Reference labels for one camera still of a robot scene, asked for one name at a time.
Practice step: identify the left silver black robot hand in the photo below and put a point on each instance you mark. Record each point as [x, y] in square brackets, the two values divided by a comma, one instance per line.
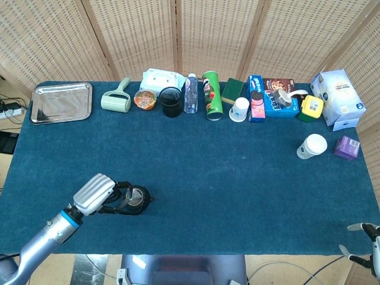
[92, 193]

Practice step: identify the white power strip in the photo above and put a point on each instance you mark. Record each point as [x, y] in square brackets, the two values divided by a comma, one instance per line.
[10, 113]

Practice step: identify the black flat device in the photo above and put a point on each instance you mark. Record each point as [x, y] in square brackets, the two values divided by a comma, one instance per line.
[7, 142]

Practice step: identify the green yellow sponge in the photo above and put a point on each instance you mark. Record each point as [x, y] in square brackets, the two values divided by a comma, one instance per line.
[232, 90]

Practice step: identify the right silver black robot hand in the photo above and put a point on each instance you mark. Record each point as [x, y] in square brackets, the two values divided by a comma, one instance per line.
[374, 240]

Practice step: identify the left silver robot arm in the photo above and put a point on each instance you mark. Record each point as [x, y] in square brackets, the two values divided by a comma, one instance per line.
[44, 237]

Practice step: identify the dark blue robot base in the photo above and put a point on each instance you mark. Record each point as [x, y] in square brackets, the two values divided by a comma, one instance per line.
[184, 270]

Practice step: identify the light green lint roller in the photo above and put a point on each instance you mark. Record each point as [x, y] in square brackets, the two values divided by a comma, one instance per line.
[114, 102]

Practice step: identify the green container yellow lid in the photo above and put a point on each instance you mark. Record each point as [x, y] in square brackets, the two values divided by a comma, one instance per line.
[310, 108]

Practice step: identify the clear plastic water bottle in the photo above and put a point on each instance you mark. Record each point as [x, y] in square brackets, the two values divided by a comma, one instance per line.
[191, 98]

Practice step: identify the woven rattan folding screen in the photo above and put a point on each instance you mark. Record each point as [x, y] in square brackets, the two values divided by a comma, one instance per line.
[133, 35]

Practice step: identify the white plastic spoon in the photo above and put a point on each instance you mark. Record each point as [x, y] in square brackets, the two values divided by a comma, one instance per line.
[300, 93]

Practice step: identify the pyramid tea bag with tag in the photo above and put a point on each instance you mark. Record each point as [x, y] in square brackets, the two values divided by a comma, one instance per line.
[136, 196]

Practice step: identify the blue table cloth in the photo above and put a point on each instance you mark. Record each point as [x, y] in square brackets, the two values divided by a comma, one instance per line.
[207, 166]

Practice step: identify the grey wrapped tape roll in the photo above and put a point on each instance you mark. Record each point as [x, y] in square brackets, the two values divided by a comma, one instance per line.
[282, 97]

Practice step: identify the blue biscuit box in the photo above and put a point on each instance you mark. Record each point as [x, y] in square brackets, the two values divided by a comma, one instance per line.
[279, 111]

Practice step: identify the blue pink cookie box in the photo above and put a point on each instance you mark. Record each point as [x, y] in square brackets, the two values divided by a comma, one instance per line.
[256, 104]

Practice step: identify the white lidded paper cup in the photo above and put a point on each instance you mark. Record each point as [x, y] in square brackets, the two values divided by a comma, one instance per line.
[313, 145]

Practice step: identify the stainless steel tray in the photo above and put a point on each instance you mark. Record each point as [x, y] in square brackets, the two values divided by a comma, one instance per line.
[59, 104]

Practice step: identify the small purple box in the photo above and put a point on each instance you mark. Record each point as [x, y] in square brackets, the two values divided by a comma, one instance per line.
[345, 148]

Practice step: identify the orange jelly cup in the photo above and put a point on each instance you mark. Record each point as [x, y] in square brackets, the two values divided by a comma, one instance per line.
[145, 99]

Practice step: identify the green chips can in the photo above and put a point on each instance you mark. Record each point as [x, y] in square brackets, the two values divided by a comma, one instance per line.
[212, 98]

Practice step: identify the white paper cup blue flower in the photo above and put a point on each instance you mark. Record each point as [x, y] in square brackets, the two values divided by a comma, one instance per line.
[239, 111]

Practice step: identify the black mesh pen holder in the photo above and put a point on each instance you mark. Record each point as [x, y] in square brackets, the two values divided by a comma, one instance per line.
[171, 104]

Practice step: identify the white wet wipes pack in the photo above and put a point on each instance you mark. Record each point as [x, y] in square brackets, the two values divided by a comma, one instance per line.
[157, 78]

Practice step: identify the brown chocolate pie box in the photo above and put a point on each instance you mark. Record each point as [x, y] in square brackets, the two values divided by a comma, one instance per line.
[279, 84]

